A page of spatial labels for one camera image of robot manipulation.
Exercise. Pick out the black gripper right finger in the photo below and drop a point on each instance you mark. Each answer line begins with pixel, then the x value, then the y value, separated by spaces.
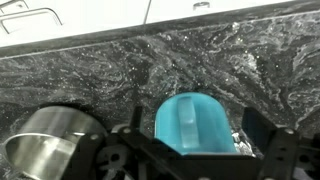
pixel 266 140

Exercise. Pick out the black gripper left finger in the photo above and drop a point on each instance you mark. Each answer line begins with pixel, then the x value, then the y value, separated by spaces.
pixel 133 146

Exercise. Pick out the blue ceramic cup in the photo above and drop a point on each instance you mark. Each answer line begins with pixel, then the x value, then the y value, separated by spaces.
pixel 195 123

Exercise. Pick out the small silver pot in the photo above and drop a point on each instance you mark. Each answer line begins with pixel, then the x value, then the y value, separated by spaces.
pixel 46 146

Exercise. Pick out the white base cabinet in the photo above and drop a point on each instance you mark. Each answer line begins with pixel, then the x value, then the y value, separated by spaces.
pixel 100 16

